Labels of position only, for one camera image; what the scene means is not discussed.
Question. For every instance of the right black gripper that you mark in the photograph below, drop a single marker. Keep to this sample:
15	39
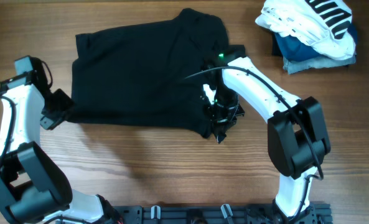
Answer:
223	119

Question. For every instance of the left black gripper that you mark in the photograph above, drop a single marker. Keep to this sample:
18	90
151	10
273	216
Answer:
51	124

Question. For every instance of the light blue folded garment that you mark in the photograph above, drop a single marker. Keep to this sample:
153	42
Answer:
292	66

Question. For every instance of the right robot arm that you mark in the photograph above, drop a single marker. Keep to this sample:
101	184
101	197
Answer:
298	139

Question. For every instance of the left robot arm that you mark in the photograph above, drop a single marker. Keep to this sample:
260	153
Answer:
32	187

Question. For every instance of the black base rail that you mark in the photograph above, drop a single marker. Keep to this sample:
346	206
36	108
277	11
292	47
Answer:
203	214

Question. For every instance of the dark blue folded garment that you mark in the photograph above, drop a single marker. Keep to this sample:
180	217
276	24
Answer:
296	46

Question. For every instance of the white black-striped folded garment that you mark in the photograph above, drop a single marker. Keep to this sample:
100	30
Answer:
336	15

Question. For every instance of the black t-shirt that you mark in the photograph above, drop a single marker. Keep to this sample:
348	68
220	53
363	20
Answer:
147	74

